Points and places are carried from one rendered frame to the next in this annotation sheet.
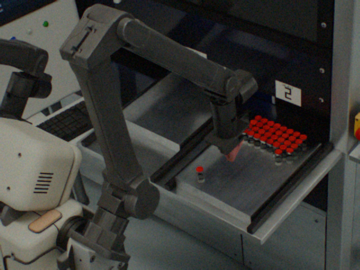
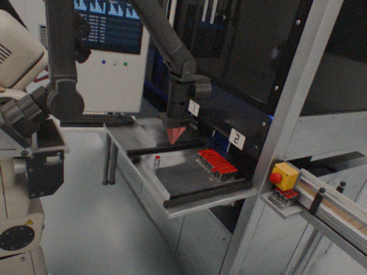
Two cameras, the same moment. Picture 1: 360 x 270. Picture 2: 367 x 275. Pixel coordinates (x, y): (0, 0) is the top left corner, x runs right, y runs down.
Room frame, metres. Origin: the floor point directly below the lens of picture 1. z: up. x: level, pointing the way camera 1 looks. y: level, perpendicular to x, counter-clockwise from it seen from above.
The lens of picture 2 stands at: (0.50, -0.27, 1.51)
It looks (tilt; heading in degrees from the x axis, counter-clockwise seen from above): 26 degrees down; 9
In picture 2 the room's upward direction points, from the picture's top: 11 degrees clockwise
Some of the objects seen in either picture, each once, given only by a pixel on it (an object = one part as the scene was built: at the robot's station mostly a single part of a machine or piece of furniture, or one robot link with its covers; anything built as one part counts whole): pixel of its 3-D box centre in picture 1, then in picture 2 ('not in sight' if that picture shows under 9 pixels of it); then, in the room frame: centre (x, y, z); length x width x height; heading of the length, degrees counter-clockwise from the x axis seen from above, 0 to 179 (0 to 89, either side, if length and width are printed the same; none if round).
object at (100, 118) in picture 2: (50, 133); (99, 120); (1.84, 0.43, 0.82); 0.40 x 0.14 x 0.02; 124
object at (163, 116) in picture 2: (225, 125); (176, 109); (1.30, -0.11, 1.20); 0.10 x 0.07 x 0.07; 134
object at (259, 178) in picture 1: (248, 165); (191, 170); (1.47, -0.18, 0.90); 0.34 x 0.26 x 0.04; 134
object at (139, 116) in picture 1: (182, 104); (174, 130); (1.79, -0.02, 0.90); 0.34 x 0.26 x 0.04; 135
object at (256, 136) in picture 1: (266, 145); (209, 166); (1.53, -0.24, 0.90); 0.18 x 0.02 x 0.05; 44
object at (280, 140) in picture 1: (271, 141); (213, 165); (1.55, -0.26, 0.90); 0.18 x 0.02 x 0.05; 44
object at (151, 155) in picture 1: (211, 142); (178, 154); (1.62, -0.09, 0.87); 0.70 x 0.48 x 0.02; 45
